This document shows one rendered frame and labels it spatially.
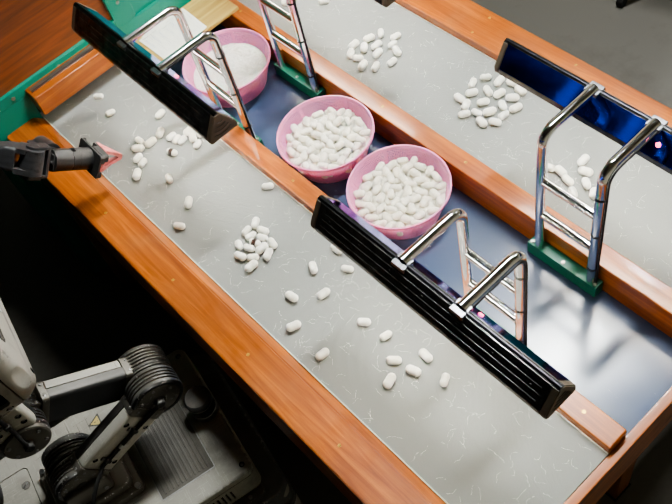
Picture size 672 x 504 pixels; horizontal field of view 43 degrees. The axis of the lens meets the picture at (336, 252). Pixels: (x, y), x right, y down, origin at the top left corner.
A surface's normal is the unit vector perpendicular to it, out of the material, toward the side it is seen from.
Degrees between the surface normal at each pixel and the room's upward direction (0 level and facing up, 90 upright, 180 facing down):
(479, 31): 0
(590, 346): 0
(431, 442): 0
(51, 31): 90
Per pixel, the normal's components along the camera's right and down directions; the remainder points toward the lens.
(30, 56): 0.66, 0.55
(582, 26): -0.18, -0.55
